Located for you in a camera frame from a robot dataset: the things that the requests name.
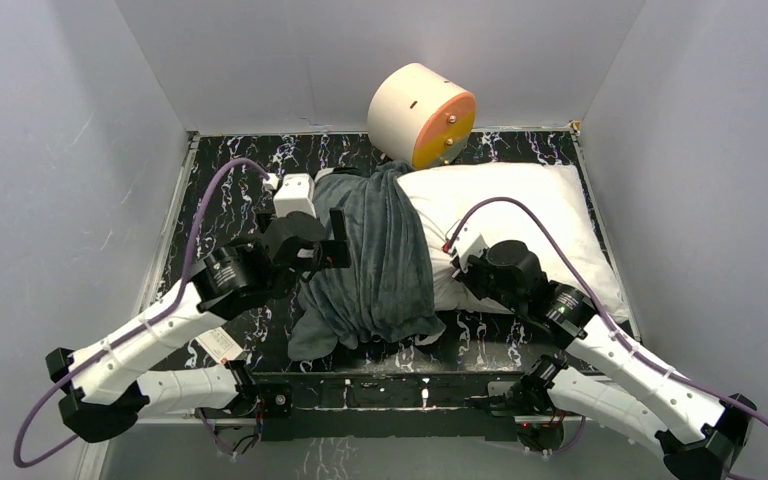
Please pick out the white pillow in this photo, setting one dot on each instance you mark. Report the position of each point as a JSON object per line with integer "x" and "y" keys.
{"x": 542, "y": 206}

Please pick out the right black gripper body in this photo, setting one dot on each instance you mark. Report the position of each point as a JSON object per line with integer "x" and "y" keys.
{"x": 479, "y": 279}

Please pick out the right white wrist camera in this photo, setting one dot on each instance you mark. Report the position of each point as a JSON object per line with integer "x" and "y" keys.
{"x": 460, "y": 244}

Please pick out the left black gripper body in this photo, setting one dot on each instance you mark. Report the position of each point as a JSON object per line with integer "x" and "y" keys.
{"x": 336, "y": 239}

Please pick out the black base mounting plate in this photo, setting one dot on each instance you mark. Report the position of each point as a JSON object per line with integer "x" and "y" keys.
{"x": 405, "y": 405}

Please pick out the aluminium left frame rail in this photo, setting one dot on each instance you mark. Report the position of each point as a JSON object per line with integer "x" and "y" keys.
{"x": 143, "y": 192}

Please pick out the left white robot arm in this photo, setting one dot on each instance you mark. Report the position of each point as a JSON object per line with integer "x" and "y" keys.
{"x": 112, "y": 383}

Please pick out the white labelled power box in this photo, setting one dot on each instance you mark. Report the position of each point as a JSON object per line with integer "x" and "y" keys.
{"x": 219, "y": 345}

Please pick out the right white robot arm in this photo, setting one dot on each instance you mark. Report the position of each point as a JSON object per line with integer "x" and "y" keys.
{"x": 697, "y": 435}

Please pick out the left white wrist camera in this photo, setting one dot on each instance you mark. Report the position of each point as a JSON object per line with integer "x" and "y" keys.
{"x": 291, "y": 193}

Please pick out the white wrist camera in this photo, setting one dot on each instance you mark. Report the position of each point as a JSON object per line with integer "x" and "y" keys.
{"x": 460, "y": 244}
{"x": 291, "y": 193}

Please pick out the grey plush pillowcase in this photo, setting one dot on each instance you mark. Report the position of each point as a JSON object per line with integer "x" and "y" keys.
{"x": 387, "y": 292}

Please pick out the white orange cylindrical drum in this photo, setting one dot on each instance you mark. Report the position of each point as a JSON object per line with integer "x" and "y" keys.
{"x": 420, "y": 117}

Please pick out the aluminium front frame rail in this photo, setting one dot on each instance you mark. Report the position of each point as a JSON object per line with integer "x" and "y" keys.
{"x": 593, "y": 397}

